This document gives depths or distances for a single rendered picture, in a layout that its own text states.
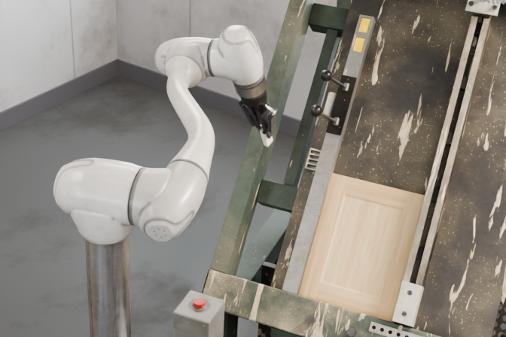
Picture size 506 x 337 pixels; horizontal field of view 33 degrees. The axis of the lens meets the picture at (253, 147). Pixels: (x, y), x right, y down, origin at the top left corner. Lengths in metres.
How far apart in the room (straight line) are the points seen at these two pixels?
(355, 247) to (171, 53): 0.90
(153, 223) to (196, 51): 0.62
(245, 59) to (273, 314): 0.90
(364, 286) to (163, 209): 1.07
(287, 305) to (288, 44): 0.87
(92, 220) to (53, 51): 3.97
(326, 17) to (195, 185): 1.29
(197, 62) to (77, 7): 3.68
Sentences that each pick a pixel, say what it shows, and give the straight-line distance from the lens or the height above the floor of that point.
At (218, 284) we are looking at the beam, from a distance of 2.79.
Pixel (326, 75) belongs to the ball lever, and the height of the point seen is 1.51.
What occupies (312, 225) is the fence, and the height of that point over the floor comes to 1.08.
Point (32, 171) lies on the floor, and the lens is 5.18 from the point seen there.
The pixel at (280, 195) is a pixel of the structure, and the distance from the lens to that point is 2.86.
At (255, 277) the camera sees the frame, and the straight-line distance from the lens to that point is 3.00.
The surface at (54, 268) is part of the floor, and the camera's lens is 4.37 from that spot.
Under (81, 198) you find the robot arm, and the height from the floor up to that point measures 1.60.
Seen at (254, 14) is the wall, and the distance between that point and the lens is 5.44.
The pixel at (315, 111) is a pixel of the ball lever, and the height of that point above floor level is 1.41.
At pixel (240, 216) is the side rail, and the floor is 1.06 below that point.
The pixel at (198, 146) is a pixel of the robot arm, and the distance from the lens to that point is 1.95.
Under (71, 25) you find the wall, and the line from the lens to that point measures 5.89.
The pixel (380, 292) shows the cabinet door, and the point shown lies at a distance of 2.71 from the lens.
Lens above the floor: 2.61
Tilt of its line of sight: 29 degrees down
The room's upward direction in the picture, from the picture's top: 3 degrees clockwise
